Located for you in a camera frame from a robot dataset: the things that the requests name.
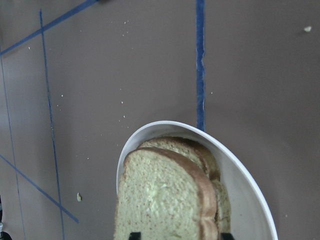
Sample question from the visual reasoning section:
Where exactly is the bread slice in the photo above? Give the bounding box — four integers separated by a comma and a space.
138, 136, 231, 233
113, 147, 219, 240

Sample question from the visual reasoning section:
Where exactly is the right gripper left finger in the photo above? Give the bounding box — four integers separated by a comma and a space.
128, 232, 141, 240

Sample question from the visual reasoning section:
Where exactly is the white round plate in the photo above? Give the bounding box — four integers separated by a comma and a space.
116, 120, 278, 240

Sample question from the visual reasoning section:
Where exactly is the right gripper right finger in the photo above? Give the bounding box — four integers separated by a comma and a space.
220, 232, 233, 240

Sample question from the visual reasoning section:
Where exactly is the bread crumb piece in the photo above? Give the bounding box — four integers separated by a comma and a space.
76, 192, 83, 202

